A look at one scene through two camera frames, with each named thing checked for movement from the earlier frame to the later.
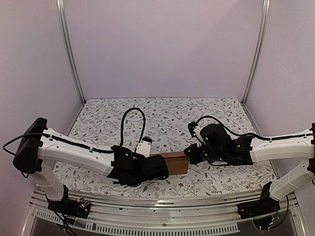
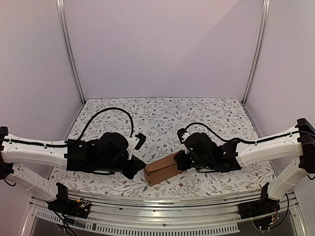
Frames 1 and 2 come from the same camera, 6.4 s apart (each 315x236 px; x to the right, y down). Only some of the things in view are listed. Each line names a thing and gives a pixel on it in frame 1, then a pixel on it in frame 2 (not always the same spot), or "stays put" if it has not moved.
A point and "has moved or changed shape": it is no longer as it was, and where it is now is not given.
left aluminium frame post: x=62 y=13 stays put
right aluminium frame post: x=266 y=8 stays put
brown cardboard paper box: x=177 y=162 has moved or changed shape
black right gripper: x=194 y=156 -> x=182 y=162
